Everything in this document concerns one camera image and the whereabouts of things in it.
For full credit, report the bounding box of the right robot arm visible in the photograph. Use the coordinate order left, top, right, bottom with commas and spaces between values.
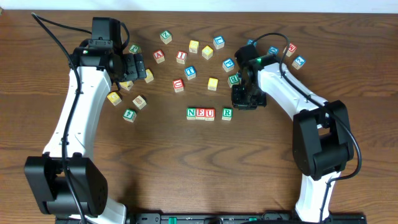
231, 44, 354, 223

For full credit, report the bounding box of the yellow letter K block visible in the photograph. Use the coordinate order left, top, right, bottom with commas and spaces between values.
119, 81, 134, 91

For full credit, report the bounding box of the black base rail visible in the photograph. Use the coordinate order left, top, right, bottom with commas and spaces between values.
126, 211, 368, 224

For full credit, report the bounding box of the blue letter T block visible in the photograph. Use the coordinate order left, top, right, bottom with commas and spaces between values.
184, 66, 197, 80

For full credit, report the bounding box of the pineapple B wooden block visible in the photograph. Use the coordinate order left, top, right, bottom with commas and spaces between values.
132, 95, 147, 110

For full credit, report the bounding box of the green letter R block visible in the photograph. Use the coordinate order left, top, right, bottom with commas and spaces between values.
221, 108, 233, 121

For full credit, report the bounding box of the red letter E block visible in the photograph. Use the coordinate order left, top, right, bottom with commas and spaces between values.
195, 108, 206, 120

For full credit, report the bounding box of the green letter Z block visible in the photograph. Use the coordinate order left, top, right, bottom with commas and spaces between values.
160, 30, 172, 44

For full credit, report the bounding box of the red letter M block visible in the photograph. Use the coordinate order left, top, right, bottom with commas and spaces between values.
283, 43, 297, 57

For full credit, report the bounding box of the red letter I block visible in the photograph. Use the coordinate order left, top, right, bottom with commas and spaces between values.
176, 51, 187, 64

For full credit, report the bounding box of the blue number 2 block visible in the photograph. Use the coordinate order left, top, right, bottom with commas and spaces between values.
292, 55, 306, 70

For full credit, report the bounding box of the blue letter P block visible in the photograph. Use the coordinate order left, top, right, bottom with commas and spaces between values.
223, 58, 234, 72

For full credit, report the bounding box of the yellow letter O block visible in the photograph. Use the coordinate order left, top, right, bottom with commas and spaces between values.
144, 68, 154, 83

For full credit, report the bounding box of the green letter B block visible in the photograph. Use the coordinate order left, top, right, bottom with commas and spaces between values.
228, 74, 240, 88

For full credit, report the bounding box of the blue letter D block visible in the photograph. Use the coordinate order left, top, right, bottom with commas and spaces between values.
247, 39, 257, 46

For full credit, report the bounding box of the red letter U block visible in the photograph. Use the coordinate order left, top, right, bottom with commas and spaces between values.
172, 79, 184, 93

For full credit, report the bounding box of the blue letter L block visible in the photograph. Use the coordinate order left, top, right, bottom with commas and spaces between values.
213, 35, 225, 49

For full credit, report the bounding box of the yellow block back row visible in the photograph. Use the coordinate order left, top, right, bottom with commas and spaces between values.
188, 40, 199, 54

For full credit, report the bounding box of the yellow letter G block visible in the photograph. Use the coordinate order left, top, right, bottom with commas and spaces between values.
107, 91, 122, 106

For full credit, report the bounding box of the yellow letter S block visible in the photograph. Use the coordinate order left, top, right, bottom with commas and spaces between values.
208, 77, 219, 91

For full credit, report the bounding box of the red letter A block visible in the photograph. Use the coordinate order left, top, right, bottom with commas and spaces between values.
153, 49, 165, 63

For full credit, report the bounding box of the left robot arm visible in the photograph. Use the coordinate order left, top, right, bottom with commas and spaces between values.
24, 17, 146, 223

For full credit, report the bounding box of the yellow block with animal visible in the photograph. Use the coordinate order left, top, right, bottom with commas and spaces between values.
201, 45, 214, 60

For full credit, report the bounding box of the green letter N block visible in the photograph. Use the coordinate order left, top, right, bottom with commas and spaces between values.
187, 108, 196, 120

